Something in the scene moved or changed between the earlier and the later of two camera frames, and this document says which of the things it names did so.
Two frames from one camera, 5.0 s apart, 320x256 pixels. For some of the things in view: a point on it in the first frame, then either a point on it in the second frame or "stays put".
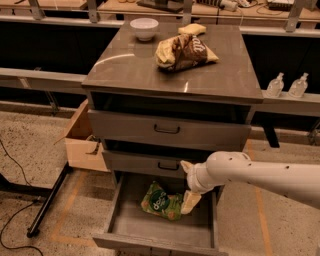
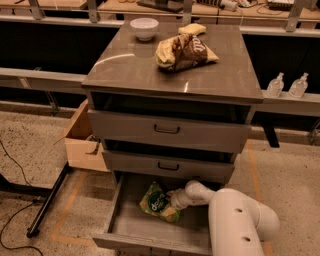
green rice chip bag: [157, 202] stays put
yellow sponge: [193, 28] stays put
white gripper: [193, 177] to [179, 200]
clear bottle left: [275, 86] stays put
